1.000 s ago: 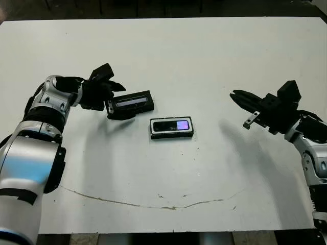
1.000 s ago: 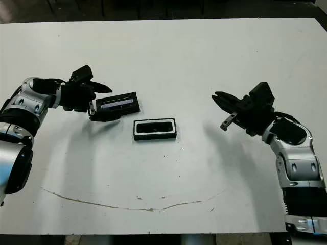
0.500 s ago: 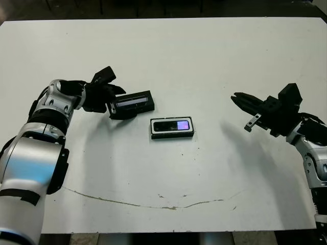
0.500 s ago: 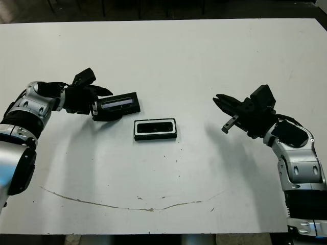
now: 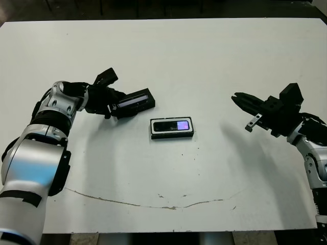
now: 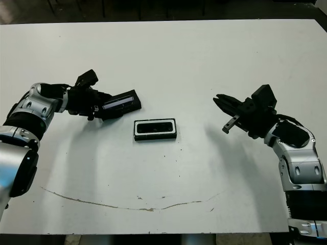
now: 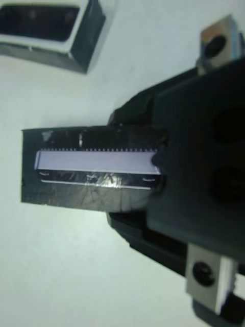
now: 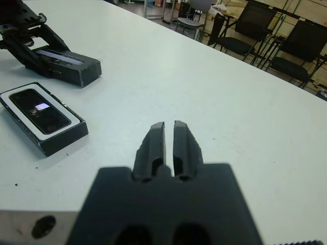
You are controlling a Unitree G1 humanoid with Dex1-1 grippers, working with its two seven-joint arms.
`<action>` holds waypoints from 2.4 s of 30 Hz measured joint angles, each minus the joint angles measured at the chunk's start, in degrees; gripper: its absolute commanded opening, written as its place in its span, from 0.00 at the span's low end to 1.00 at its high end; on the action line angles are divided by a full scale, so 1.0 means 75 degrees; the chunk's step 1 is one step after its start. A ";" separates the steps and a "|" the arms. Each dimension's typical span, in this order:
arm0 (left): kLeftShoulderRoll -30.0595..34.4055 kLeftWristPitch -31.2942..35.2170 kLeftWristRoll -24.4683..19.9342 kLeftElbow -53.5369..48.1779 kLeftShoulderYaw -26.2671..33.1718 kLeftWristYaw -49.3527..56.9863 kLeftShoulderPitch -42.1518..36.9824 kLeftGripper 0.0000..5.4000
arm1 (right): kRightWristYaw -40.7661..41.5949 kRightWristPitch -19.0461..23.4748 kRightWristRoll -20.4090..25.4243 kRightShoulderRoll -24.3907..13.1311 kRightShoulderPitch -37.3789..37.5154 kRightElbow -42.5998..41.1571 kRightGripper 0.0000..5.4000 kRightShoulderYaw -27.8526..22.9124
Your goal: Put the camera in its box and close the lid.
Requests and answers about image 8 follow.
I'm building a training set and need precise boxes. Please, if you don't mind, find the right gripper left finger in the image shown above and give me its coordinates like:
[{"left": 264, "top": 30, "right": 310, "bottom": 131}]
[{"left": 132, "top": 121, "right": 168, "bottom": 183}]

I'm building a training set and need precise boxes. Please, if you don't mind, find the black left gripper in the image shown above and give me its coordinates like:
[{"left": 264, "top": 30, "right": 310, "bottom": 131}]
[{"left": 0, "top": 0, "right": 72, "bottom": 78}]

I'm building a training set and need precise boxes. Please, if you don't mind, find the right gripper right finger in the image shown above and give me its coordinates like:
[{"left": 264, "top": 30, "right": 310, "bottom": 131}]
[{"left": 172, "top": 119, "right": 205, "bottom": 181}]

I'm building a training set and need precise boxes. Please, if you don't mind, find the black box lid with window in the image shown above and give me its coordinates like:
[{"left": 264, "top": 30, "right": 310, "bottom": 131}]
[{"left": 24, "top": 48, "right": 103, "bottom": 88}]

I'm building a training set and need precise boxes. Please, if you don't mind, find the black box base white insert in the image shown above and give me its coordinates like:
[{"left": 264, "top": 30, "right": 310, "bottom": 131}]
[{"left": 0, "top": 81, "right": 89, "bottom": 158}]

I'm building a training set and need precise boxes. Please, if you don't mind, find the wooden desk with white legs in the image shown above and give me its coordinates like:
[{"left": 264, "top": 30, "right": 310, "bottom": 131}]
[{"left": 144, "top": 0, "right": 164, "bottom": 20}]

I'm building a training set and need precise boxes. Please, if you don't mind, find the grey plastic chair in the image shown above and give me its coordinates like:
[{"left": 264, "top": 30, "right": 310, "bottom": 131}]
[{"left": 175, "top": 0, "right": 215, "bottom": 41}]

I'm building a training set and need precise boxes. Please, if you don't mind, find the white plastic bag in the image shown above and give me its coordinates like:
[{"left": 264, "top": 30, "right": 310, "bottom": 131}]
[{"left": 208, "top": 3, "right": 228, "bottom": 15}]

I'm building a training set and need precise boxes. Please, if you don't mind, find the black mesh chair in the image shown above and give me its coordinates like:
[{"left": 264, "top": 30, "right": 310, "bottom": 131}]
[
  {"left": 264, "top": 19, "right": 327, "bottom": 89},
  {"left": 207, "top": 1, "right": 278, "bottom": 56}
]

